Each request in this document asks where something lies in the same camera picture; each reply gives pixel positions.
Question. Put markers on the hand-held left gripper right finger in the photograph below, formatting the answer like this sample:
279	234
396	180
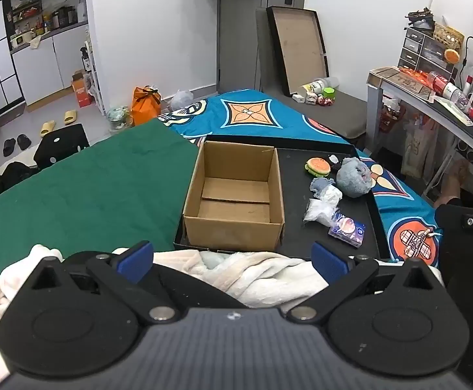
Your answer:
327	264

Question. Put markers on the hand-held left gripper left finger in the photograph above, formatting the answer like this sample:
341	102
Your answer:
134	261

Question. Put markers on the kitchen shelf with items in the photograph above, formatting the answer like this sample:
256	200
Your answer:
45	12

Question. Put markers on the grey plush toy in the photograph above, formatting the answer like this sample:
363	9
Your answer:
352	178

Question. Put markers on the white desk with black top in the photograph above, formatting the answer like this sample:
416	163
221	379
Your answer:
464	126

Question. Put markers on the white toy figure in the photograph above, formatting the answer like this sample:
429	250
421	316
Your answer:
311	97

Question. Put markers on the beige tote bag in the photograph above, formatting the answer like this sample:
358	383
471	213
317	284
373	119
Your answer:
417	150

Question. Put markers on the plastic bottle with red label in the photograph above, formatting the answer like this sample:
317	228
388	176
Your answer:
447	88

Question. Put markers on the green cloth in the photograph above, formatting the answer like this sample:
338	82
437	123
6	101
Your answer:
98	191

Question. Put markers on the black tray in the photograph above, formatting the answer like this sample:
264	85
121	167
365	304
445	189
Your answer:
301	227

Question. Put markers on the grey drawer organizer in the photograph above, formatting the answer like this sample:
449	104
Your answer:
419	48

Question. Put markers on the orange gift bag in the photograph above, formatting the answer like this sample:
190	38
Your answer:
145	107

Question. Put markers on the cream fluffy blanket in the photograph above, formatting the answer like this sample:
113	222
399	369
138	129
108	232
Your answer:
260	276

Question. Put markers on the white charger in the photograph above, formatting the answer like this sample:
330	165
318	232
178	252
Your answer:
299	98

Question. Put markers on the orange toy gun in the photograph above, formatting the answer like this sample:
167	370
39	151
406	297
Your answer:
415	75

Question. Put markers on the clear bag with green items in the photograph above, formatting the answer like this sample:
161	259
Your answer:
118	118

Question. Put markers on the dark clothes pile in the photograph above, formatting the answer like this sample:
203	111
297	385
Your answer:
11	178

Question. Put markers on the black-edged brown board tray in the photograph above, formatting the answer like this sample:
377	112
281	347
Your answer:
297	44

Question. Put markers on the wicker basket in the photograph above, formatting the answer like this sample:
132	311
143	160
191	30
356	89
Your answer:
449	34

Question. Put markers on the pink toy figures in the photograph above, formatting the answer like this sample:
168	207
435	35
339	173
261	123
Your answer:
325	100

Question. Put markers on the yellow slipper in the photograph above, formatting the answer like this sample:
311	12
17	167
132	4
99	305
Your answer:
70	116
47	128

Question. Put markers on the white kitchen cabinet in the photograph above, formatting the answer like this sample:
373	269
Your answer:
41	69

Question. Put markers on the round orange plush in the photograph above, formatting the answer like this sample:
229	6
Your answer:
451	55

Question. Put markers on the blue printed blanket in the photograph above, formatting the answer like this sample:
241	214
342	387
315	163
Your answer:
269	118

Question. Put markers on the denim fabric pouch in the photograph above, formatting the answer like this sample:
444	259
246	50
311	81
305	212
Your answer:
319	185

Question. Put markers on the grey door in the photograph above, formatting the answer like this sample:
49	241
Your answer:
244	28

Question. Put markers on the black stool with white dots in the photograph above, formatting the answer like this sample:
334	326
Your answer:
61	146

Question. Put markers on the clear plastic bag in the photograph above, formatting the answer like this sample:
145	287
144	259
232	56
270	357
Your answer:
319	211

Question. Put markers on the burger plush toy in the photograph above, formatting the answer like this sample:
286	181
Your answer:
317	166

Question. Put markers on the blue tissue packet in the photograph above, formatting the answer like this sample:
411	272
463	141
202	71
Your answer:
348	230

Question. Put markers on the white plastic bag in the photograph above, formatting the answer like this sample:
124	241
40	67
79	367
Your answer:
181	99

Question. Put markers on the white narrow rack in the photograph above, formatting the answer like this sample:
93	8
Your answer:
94	73

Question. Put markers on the brown cardboard box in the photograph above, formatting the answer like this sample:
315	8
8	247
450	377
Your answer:
228	227

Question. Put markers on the orange cardboard box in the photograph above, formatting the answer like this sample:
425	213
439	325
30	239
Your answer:
82	91

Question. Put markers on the green plastic lid toy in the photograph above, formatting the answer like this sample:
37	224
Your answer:
329	92

